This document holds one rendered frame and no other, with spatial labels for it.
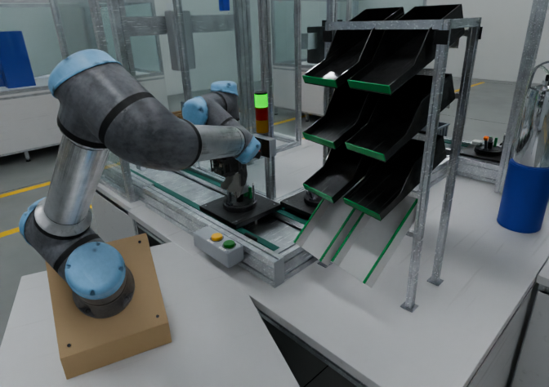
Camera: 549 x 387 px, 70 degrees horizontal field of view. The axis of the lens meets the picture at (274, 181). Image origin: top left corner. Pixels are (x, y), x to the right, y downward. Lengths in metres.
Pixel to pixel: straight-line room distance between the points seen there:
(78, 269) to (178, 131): 0.42
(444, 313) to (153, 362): 0.83
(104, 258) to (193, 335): 0.38
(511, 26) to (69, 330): 11.53
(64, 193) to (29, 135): 5.28
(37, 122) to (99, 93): 5.46
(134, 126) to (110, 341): 0.66
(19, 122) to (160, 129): 5.47
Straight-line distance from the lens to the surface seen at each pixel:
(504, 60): 11.95
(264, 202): 1.62
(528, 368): 1.81
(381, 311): 1.26
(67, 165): 0.82
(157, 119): 0.65
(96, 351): 1.16
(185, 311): 1.28
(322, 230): 1.25
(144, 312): 1.15
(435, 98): 1.02
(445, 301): 1.35
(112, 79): 0.69
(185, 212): 1.62
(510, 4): 11.92
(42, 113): 6.13
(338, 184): 1.16
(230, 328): 1.20
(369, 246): 1.17
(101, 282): 0.94
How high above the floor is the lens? 1.67
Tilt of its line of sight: 23 degrees down
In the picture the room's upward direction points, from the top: 2 degrees counter-clockwise
